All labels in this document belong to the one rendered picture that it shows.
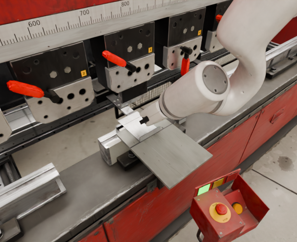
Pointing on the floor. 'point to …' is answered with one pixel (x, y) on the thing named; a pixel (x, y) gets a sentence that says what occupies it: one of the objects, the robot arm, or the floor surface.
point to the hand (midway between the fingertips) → (148, 118)
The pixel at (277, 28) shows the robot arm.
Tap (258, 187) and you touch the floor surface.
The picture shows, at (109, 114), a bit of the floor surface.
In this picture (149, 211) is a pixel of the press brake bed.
